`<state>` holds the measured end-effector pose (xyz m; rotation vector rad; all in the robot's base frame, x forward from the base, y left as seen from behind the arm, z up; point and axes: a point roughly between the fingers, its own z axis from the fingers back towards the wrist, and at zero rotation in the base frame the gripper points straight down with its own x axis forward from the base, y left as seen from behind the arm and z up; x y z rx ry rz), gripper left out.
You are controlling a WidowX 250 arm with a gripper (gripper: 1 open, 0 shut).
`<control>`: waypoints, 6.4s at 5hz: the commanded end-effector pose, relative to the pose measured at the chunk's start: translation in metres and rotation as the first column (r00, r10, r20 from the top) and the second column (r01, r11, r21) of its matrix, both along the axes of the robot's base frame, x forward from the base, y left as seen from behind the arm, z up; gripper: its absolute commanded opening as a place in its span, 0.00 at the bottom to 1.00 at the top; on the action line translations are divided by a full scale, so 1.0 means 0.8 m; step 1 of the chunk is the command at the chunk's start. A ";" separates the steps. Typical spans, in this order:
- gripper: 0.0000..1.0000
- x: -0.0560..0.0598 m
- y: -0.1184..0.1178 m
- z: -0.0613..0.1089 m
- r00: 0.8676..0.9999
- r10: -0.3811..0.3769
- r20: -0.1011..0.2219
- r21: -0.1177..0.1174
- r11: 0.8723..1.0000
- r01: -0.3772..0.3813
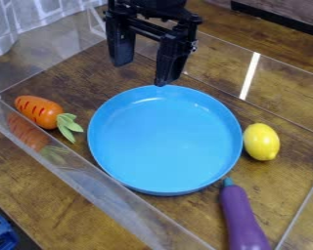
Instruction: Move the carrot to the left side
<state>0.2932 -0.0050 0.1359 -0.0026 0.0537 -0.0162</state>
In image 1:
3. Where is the white grid curtain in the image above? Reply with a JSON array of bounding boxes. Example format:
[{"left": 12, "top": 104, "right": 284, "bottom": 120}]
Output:
[{"left": 0, "top": 0, "right": 108, "bottom": 57}]

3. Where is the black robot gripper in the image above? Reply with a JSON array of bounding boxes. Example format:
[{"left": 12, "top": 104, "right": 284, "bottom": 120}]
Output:
[{"left": 104, "top": 0, "right": 202, "bottom": 87}]

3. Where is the purple toy eggplant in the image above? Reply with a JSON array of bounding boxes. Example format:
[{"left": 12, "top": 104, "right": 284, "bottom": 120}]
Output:
[{"left": 219, "top": 178, "right": 272, "bottom": 250}]

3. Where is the clear acrylic barrier wall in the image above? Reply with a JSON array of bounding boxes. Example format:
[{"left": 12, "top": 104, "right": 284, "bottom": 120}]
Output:
[{"left": 0, "top": 6, "right": 313, "bottom": 250}]

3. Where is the orange toy carrot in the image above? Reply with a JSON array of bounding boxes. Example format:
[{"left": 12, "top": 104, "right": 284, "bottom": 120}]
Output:
[{"left": 14, "top": 95, "right": 83, "bottom": 144}]

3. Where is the blue round plate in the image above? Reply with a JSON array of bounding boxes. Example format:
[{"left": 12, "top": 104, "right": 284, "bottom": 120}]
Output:
[{"left": 87, "top": 85, "right": 242, "bottom": 196}]

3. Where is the yellow toy lemon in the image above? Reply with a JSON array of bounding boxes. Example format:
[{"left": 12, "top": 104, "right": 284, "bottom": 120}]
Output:
[{"left": 242, "top": 123, "right": 281, "bottom": 161}]

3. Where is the blue plastic object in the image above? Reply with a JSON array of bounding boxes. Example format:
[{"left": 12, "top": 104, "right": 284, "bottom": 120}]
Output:
[{"left": 0, "top": 216, "right": 18, "bottom": 250}]

